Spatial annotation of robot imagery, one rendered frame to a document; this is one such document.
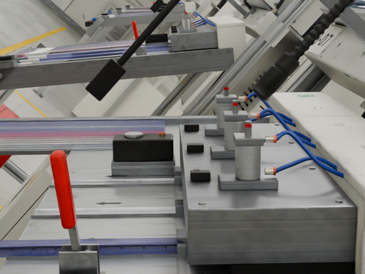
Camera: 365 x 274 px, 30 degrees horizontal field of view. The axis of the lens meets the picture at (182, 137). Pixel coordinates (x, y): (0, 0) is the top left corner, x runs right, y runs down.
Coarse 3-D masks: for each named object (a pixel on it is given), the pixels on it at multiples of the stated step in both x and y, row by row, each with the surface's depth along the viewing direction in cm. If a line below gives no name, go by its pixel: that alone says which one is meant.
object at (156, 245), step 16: (0, 240) 60; (16, 240) 60; (32, 240) 60; (48, 240) 60; (64, 240) 60; (80, 240) 60; (96, 240) 60; (112, 240) 60; (128, 240) 60; (144, 240) 60; (160, 240) 60; (176, 240) 60; (0, 256) 59
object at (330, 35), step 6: (354, 0) 105; (324, 6) 112; (324, 12) 113; (360, 12) 91; (336, 18) 109; (330, 24) 115; (342, 24) 110; (330, 30) 112; (336, 30) 109; (342, 30) 106; (324, 36) 113; (330, 36) 109; (336, 36) 106; (318, 42) 113; (324, 42) 110; (330, 42) 107; (312, 48) 113; (318, 48) 110; (324, 48) 107; (312, 54) 111; (318, 54) 107
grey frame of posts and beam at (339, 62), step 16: (352, 32) 101; (336, 48) 101; (352, 48) 95; (320, 64) 109; (336, 64) 96; (352, 64) 90; (304, 80) 118; (320, 80) 118; (336, 80) 112; (352, 80) 91
